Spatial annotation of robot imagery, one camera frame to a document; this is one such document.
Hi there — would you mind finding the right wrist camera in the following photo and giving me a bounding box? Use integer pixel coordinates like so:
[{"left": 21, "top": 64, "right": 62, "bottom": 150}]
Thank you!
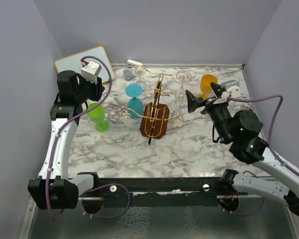
[{"left": 221, "top": 80, "right": 241, "bottom": 100}]

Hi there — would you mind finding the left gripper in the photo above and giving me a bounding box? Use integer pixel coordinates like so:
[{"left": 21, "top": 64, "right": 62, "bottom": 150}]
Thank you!
[{"left": 75, "top": 74, "right": 105, "bottom": 103}]

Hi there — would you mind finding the small whiteboard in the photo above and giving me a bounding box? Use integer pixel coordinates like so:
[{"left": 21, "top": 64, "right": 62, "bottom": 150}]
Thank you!
[{"left": 54, "top": 46, "right": 116, "bottom": 83}]

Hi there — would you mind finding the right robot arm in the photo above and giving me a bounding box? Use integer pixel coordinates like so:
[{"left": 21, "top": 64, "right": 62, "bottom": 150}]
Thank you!
[{"left": 185, "top": 80, "right": 299, "bottom": 216}]

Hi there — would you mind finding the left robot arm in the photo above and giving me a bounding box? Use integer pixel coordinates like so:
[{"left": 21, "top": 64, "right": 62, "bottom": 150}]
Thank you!
[{"left": 27, "top": 70, "right": 105, "bottom": 210}]

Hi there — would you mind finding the clear wine glass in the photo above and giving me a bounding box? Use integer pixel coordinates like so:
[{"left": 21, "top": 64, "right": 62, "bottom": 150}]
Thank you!
[
  {"left": 173, "top": 91, "right": 187, "bottom": 118},
  {"left": 133, "top": 66, "right": 148, "bottom": 92},
  {"left": 176, "top": 70, "right": 192, "bottom": 91}
]

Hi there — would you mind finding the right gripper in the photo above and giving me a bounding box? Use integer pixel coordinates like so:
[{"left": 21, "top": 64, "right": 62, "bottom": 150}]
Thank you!
[{"left": 185, "top": 82, "right": 232, "bottom": 142}]

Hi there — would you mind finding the gold wire wine glass rack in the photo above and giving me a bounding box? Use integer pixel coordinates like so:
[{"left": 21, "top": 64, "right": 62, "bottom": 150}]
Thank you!
[{"left": 121, "top": 69, "right": 184, "bottom": 145}]

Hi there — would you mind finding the green plastic goblet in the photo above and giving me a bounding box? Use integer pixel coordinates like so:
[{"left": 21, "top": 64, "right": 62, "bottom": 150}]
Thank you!
[{"left": 87, "top": 105, "right": 109, "bottom": 132}]

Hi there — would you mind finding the orange plastic goblet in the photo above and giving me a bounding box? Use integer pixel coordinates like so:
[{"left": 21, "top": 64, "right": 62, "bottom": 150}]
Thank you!
[{"left": 197, "top": 74, "right": 218, "bottom": 99}]

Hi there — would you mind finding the white eraser block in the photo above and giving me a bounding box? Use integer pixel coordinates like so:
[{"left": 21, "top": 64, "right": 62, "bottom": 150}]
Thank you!
[{"left": 127, "top": 59, "right": 143, "bottom": 68}]

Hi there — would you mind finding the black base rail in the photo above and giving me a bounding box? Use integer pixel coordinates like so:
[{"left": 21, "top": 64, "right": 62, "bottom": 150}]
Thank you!
[{"left": 79, "top": 177, "right": 246, "bottom": 208}]

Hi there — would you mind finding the blue plastic goblet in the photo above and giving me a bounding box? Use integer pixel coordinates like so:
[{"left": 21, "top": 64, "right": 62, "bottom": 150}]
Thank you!
[{"left": 125, "top": 84, "right": 144, "bottom": 120}]

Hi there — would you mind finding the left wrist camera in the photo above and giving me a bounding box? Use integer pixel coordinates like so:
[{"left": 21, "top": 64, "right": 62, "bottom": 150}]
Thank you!
[{"left": 81, "top": 61, "right": 102, "bottom": 84}]

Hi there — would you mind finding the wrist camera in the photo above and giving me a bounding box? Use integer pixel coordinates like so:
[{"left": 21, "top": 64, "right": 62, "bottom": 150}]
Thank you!
[
  {"left": 81, "top": 61, "right": 102, "bottom": 84},
  {"left": 221, "top": 80, "right": 241, "bottom": 100}
]

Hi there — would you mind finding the small blue cup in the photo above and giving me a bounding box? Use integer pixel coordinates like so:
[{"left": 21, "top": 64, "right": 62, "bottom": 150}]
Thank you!
[{"left": 123, "top": 68, "right": 135, "bottom": 81}]

